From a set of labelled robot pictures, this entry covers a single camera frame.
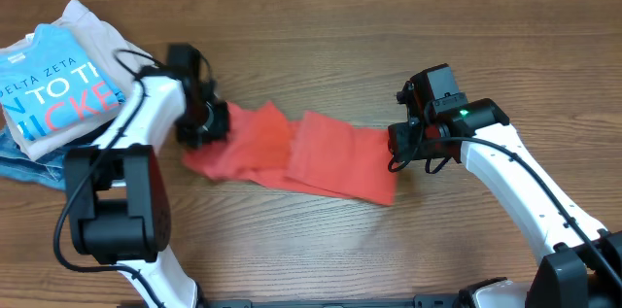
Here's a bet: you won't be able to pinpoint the red printed t-shirt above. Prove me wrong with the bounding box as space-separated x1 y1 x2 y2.
182 102 397 206

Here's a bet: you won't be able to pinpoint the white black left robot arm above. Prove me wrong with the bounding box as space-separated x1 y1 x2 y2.
52 44 230 308

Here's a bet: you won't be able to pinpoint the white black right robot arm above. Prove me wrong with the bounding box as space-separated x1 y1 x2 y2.
388 64 621 308

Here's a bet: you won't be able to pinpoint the beige folded garment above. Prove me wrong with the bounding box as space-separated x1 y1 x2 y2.
6 0 146 160

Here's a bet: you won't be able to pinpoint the black folded garment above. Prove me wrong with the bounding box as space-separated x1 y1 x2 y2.
86 120 114 142

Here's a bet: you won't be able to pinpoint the light blue folded t-shirt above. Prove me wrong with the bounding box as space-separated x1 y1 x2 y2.
1 24 125 141

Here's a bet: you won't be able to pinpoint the folded blue jeans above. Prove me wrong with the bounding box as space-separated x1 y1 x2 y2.
0 125 93 191

